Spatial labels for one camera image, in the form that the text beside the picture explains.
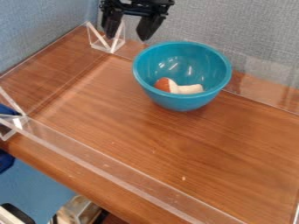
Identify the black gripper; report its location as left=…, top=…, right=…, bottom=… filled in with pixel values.
left=98, top=0, right=174, bottom=41

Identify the white brown-capped toy mushroom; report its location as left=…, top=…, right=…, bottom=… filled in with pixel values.
left=153, top=77, right=202, bottom=95

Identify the blue bowl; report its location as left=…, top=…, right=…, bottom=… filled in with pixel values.
left=132, top=41, right=232, bottom=111

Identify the clear acrylic back barrier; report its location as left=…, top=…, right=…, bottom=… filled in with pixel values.
left=114, top=40, right=299, bottom=116

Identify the clear acrylic barrier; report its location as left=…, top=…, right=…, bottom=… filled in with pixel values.
left=114, top=40, right=299, bottom=116
left=0, top=87, right=245, bottom=224

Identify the clear acrylic front barrier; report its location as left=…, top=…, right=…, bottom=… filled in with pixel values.
left=0, top=87, right=245, bottom=224

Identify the blue fabric object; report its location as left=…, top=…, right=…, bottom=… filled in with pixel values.
left=0, top=103, right=19, bottom=175

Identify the black white object bottom-left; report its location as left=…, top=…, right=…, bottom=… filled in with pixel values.
left=0, top=203, right=35, bottom=224

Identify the metal frame under table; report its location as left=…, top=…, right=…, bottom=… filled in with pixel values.
left=47, top=195, right=101, bottom=224

